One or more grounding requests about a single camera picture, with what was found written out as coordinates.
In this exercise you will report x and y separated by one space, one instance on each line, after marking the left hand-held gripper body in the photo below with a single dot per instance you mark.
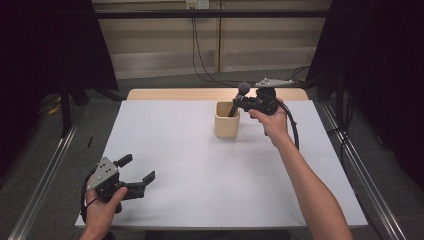
105 176

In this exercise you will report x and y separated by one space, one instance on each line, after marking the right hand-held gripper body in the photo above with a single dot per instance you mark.
265 101

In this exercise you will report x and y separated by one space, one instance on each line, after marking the thick black makeup brush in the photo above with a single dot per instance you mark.
244 88

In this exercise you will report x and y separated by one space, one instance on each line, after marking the cream square cup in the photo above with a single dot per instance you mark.
226 128

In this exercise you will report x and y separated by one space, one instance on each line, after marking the person's right hand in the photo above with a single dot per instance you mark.
275 125

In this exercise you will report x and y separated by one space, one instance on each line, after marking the person's left hand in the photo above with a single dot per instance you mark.
100 216

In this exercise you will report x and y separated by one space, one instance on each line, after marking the small black stick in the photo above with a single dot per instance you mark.
90 142

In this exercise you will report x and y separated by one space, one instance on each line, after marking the white table mat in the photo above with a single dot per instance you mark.
200 166

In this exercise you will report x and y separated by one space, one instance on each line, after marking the black metal stand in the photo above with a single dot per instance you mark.
65 110

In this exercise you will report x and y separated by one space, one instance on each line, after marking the black curtain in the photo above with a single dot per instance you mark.
383 66
50 43

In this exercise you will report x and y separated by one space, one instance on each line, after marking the aluminium floor rail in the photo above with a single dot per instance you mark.
363 173
43 180

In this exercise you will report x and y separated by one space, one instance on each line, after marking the beige wall conduit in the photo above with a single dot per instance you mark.
219 40

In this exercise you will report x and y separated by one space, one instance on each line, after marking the black horizontal frame bar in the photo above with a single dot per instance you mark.
213 13

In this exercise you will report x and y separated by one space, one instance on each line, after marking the white wall socket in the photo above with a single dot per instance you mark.
197 4

